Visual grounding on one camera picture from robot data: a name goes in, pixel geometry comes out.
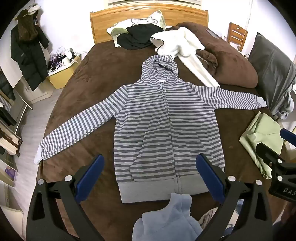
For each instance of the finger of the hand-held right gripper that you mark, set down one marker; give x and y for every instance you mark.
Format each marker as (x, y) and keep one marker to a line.
(288, 136)
(266, 153)

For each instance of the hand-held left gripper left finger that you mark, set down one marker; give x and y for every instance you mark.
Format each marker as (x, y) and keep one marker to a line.
(90, 178)

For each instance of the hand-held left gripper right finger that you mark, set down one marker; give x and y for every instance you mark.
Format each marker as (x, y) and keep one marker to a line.
(210, 178)

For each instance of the grey striped hoodie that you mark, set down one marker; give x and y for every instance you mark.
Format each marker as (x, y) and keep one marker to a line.
(161, 127)

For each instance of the clothes rack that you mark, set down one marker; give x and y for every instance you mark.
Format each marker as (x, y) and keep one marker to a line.
(20, 104)

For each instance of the green folded garment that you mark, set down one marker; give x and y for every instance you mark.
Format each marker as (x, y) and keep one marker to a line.
(261, 129)

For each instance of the grey-blue crumpled garment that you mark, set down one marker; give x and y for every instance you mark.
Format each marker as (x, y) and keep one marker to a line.
(283, 106)

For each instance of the white printed fleece top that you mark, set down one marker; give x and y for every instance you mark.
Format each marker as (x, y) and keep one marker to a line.
(207, 220)

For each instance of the light blue fleece robe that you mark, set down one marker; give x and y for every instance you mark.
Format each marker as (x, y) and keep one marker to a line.
(166, 220)

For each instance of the dark grey cushion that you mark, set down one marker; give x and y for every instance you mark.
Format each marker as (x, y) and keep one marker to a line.
(270, 64)

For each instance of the white storage box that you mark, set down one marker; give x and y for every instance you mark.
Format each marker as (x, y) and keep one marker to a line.
(9, 173)

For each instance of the row of books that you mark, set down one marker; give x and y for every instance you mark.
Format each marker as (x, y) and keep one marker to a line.
(9, 141)

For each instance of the brown folded duvet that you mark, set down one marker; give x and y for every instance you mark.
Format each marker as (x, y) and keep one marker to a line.
(231, 58)

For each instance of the yellow storage box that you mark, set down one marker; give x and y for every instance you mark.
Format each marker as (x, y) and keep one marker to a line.
(62, 76)

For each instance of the wooden chair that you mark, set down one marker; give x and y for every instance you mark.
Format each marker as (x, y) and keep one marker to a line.
(238, 32)

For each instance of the white mug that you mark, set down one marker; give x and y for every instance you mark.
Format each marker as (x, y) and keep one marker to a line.
(65, 61)

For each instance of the cluttered bedside table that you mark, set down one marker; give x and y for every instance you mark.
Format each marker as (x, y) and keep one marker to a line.
(56, 59)

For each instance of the black hanging coat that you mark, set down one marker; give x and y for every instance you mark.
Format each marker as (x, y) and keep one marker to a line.
(27, 60)

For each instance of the white fleece garment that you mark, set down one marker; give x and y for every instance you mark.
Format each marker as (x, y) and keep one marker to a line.
(182, 39)

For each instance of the black garment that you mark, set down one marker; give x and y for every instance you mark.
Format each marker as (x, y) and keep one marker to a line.
(136, 37)

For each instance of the wooden headboard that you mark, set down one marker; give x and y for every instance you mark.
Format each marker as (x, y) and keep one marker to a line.
(101, 25)

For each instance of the monkey print pillow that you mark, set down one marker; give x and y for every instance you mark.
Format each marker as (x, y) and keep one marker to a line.
(136, 22)

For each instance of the brown furry garment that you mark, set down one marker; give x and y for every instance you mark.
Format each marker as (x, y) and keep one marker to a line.
(26, 25)

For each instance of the white fluffy hat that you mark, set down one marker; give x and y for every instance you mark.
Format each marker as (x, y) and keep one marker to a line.
(34, 8)

